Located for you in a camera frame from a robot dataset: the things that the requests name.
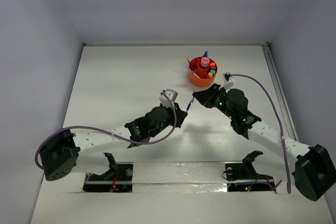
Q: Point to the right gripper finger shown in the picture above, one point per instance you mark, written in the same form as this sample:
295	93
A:
208	92
203	98

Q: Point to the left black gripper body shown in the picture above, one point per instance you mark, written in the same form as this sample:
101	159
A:
176	114

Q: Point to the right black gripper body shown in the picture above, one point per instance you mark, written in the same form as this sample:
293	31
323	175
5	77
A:
219	99

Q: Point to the dark blue ballpoint pen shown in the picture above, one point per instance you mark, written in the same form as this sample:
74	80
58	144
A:
189	104

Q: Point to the black handled scissors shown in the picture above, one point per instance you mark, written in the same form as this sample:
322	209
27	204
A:
192	66

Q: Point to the pink capped clear tube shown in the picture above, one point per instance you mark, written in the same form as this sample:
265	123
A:
205	61

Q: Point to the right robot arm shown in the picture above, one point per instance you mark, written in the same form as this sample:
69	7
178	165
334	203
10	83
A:
309	168

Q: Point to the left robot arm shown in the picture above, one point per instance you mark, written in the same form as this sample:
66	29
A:
87	149

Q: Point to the orange round desk organizer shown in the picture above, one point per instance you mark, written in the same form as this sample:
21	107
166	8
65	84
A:
204	80

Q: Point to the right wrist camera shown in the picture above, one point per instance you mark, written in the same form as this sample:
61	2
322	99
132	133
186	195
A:
228	81

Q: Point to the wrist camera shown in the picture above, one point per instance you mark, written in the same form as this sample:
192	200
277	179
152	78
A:
228	81
167	97

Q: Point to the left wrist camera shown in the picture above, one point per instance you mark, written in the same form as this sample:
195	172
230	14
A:
167	97

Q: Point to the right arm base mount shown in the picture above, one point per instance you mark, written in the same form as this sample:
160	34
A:
242	177

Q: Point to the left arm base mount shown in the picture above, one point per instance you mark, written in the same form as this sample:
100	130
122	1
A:
116	179

